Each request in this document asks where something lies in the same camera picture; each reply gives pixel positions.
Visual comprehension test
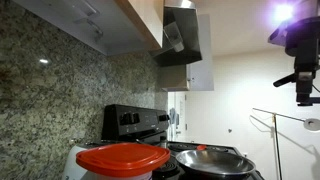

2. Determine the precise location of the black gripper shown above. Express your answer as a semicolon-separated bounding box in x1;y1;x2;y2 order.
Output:
284;15;320;104

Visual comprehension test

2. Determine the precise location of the steel range hood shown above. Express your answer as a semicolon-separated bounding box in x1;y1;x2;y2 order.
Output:
148;0;203;67

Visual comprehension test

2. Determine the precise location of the wood upper cabinet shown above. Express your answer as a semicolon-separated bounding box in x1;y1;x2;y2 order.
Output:
13;0;165;57

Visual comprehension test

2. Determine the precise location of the clear plastic container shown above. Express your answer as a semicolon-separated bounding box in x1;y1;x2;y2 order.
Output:
81;169;154;180

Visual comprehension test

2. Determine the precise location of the orange plastic lid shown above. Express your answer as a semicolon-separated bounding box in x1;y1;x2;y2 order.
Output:
75;142;172;178

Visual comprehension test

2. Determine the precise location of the steel frying pan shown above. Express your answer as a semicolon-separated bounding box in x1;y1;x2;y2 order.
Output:
175;149;257;178

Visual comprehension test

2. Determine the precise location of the white room door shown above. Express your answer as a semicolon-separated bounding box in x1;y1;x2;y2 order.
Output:
168;92;188;141

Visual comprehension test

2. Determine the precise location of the bright ceiling light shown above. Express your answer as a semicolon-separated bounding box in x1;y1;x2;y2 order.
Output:
273;3;296;23

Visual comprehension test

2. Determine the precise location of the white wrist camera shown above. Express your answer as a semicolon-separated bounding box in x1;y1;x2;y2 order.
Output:
267;19;288;47

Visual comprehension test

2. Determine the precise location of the black electric stove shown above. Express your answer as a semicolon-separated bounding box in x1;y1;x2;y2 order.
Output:
101;104;266;180

